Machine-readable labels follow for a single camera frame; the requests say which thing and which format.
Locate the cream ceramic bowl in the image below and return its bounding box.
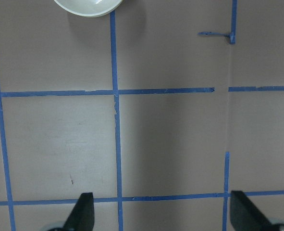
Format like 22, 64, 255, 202
55, 0, 123, 17

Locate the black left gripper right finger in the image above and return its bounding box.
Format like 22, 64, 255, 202
230, 191, 276, 231

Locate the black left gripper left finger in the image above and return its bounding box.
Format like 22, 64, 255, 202
62, 192, 94, 231

